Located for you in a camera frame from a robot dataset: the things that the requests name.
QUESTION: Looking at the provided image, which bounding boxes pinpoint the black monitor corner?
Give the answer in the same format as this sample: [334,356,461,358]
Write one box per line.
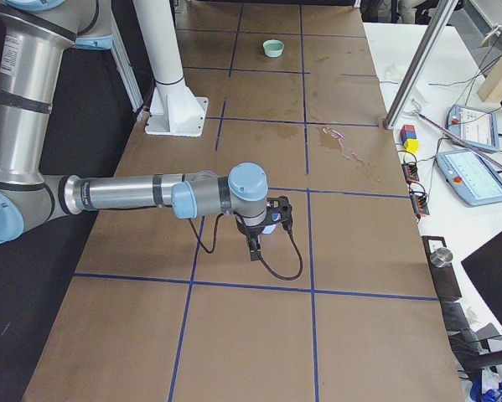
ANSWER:
[462,238,502,325]

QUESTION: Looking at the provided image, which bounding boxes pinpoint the mint green bowl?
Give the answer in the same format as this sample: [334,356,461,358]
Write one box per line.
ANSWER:
[262,39,285,59]

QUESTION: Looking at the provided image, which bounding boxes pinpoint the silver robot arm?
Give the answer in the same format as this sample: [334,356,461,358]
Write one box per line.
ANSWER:
[0,1,292,252]

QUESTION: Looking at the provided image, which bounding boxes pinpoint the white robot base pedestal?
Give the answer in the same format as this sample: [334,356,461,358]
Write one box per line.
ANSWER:
[133,0,208,137]

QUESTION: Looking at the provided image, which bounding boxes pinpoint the silver metal cylinder weight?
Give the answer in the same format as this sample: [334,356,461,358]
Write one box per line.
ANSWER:
[429,247,453,268]

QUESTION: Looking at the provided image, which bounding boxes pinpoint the orange black connector strip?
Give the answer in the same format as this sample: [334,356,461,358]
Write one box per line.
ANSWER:
[401,162,430,219]

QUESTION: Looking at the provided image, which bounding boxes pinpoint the red blue block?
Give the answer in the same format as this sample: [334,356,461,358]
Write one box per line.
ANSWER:
[400,124,417,143]

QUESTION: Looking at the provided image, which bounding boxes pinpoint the teach pendant tablet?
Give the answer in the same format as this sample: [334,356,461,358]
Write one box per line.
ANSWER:
[436,150,502,207]
[447,104,500,152]

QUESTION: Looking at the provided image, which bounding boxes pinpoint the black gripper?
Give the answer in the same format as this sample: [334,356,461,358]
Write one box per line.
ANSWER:
[265,196,293,235]

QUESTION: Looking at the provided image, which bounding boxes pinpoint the far teach pendant tablet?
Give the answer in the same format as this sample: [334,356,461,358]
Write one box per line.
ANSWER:
[447,104,500,152]

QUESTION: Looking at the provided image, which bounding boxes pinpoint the near teach pendant tablet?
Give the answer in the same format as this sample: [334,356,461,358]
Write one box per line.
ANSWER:
[436,150,502,207]

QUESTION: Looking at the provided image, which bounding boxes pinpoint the yellow block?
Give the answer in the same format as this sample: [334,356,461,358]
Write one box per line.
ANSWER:
[403,138,419,154]

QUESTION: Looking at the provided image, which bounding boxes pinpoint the aluminium frame post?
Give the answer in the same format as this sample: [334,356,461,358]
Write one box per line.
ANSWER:
[383,0,458,129]

